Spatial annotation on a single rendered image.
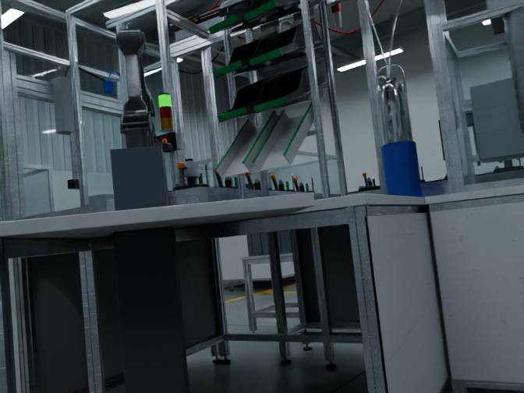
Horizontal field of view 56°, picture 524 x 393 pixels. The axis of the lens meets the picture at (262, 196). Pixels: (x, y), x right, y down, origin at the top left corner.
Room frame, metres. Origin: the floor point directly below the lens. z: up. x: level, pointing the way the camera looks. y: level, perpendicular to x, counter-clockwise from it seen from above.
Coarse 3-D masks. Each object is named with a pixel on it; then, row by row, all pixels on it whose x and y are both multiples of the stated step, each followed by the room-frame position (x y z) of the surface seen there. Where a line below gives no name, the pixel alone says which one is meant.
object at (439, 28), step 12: (480, 12) 1.84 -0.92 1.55; (492, 12) 1.83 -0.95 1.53; (504, 12) 1.80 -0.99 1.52; (444, 24) 1.91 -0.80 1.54; (456, 24) 1.89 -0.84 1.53; (444, 48) 1.91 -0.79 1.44; (444, 60) 1.92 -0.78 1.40; (444, 72) 1.92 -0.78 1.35; (444, 84) 1.92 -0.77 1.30; (444, 96) 1.93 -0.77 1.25; (456, 132) 1.92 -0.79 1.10; (456, 144) 1.92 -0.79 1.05; (456, 156) 1.92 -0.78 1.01; (456, 168) 1.92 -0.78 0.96; (456, 180) 1.93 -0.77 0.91; (504, 180) 1.84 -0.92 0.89; (516, 180) 1.82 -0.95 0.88; (456, 192) 1.93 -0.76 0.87
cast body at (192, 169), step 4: (188, 160) 1.84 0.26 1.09; (192, 160) 1.84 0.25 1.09; (188, 164) 1.83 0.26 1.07; (192, 164) 1.83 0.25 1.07; (196, 164) 1.85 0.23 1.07; (188, 168) 1.81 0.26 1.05; (192, 168) 1.83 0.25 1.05; (196, 168) 1.85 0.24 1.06; (184, 172) 1.82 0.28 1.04; (188, 172) 1.81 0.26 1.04; (192, 172) 1.82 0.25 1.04; (196, 172) 1.85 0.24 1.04; (184, 176) 1.82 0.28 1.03; (188, 176) 1.82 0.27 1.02; (192, 176) 1.83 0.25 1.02; (196, 176) 1.85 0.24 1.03
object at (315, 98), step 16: (240, 0) 1.74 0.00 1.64; (304, 0) 1.61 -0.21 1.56; (320, 0) 1.77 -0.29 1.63; (224, 16) 1.78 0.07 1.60; (304, 16) 1.62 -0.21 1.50; (320, 16) 1.77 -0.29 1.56; (224, 32) 1.78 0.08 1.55; (304, 32) 1.62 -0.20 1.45; (256, 80) 1.93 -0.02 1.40; (320, 112) 1.63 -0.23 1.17; (336, 112) 1.76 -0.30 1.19; (320, 128) 1.61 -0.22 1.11; (336, 128) 1.76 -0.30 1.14; (320, 144) 1.61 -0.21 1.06; (336, 144) 1.77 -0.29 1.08; (320, 160) 1.62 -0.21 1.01; (240, 176) 1.77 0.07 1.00; (320, 176) 1.62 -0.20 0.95; (240, 192) 1.78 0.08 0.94
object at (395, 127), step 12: (384, 84) 2.20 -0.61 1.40; (396, 84) 2.18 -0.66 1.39; (384, 96) 2.20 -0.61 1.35; (396, 96) 2.18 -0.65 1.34; (384, 108) 2.21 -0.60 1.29; (396, 108) 2.18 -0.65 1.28; (408, 108) 2.21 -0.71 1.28; (384, 120) 2.21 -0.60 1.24; (396, 120) 2.18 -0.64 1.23; (408, 120) 2.20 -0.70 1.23; (384, 132) 2.22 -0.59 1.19; (396, 132) 2.18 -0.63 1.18; (408, 132) 2.19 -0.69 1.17; (384, 144) 2.24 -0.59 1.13
